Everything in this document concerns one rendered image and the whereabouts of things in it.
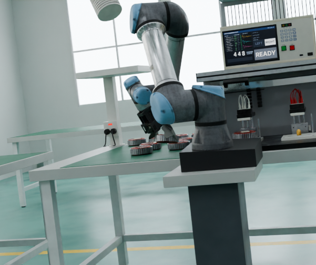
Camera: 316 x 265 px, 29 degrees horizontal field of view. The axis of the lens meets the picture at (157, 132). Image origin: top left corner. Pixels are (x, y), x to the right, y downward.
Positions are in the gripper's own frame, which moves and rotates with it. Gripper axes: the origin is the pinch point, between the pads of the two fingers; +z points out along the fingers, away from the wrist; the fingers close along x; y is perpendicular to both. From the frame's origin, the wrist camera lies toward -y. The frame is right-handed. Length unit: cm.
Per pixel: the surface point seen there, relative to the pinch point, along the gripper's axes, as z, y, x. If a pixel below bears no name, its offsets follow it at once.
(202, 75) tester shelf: -14.7, -30.7, 8.7
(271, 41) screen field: -15, -54, 36
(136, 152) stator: 1.4, 8.1, -16.5
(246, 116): 6.9, -24.9, 28.0
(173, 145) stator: 9.1, -7.1, -8.1
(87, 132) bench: 85, -141, -290
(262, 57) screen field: -11, -49, 32
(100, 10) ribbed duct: -50, -69, -84
